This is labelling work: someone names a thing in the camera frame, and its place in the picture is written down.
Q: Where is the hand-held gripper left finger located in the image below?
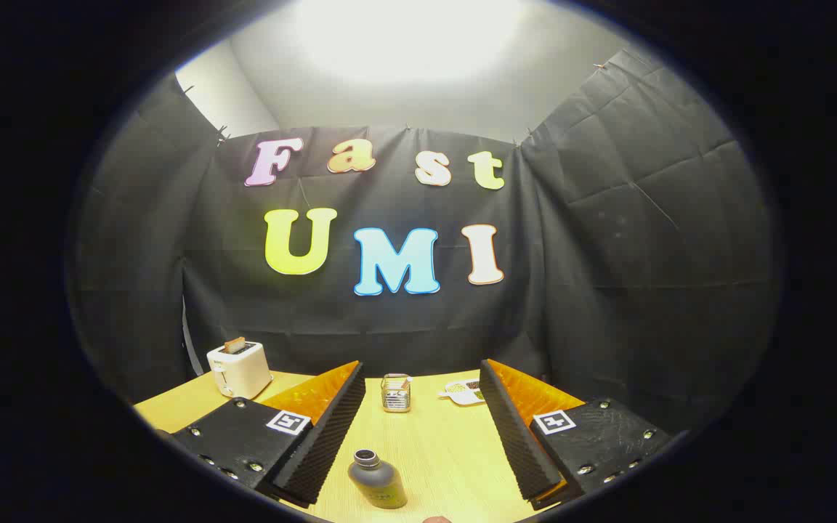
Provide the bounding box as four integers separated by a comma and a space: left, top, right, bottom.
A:
170, 360, 367, 509

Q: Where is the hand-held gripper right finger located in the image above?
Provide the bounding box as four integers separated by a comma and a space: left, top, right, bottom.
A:
479, 358, 674, 511

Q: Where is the small white divided dish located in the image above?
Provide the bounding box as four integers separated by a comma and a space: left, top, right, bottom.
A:
438, 378, 487, 406

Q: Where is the black backdrop cloth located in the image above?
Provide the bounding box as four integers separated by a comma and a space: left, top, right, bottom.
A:
70, 47, 783, 437

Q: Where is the wooden table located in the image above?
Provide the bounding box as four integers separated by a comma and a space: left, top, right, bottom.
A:
133, 369, 586, 523

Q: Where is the silver bottle with green label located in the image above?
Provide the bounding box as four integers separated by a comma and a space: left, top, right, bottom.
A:
347, 448, 409, 510

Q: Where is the white toaster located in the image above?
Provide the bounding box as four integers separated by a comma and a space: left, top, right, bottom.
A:
206, 341, 274, 400

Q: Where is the metal wire holder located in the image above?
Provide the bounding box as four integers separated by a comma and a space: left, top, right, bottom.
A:
381, 373, 413, 413

